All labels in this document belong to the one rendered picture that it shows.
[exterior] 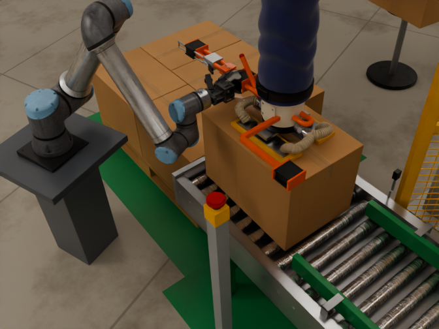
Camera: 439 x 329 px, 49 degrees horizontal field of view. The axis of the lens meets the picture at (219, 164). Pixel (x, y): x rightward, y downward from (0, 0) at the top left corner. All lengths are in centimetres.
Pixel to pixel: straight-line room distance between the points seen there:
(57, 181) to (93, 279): 75
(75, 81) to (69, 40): 267
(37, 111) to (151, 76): 113
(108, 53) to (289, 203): 88
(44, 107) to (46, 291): 109
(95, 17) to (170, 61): 153
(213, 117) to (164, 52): 136
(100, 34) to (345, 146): 105
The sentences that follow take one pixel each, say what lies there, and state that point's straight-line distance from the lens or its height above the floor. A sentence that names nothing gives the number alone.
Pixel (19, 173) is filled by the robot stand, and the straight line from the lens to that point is 240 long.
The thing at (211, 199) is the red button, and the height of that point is 104.
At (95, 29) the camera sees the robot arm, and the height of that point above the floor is 145.
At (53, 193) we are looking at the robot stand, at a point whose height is 75.
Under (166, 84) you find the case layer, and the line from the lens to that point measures 312.
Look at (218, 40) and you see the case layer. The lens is 354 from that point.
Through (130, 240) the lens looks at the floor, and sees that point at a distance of 295.
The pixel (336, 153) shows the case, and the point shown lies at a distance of 201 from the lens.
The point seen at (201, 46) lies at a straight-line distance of 237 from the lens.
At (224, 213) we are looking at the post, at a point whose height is 98.
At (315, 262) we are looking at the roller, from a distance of 214.
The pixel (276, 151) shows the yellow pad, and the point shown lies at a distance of 196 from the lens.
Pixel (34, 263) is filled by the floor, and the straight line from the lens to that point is 302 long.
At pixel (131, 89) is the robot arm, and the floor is 123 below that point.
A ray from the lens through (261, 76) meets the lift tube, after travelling 187.
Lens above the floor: 229
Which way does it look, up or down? 44 degrees down
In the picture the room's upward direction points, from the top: 3 degrees counter-clockwise
